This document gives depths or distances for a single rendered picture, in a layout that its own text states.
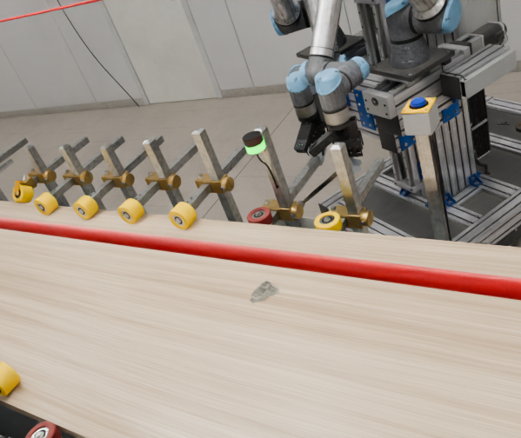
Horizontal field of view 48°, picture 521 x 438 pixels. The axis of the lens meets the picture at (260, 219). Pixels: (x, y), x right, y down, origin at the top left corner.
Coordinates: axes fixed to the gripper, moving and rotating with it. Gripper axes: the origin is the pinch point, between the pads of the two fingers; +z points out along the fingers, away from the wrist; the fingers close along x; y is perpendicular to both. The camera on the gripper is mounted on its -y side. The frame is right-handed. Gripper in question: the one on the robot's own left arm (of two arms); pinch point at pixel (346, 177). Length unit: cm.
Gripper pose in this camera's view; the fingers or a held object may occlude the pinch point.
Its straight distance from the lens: 186.9
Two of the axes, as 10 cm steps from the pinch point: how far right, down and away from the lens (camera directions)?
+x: 1.7, -6.0, 7.8
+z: 3.1, 7.9, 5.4
